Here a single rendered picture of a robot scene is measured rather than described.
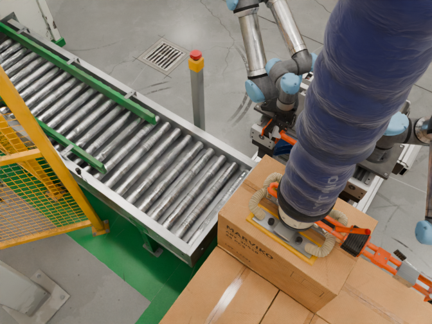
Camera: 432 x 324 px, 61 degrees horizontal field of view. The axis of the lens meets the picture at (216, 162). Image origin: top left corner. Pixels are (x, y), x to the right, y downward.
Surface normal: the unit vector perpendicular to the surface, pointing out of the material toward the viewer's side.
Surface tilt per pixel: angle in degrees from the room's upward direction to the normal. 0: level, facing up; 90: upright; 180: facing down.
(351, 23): 80
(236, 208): 0
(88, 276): 0
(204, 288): 0
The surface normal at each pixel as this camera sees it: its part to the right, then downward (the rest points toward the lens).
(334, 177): 0.23, 0.70
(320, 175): -0.21, 0.70
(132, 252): 0.00, -0.53
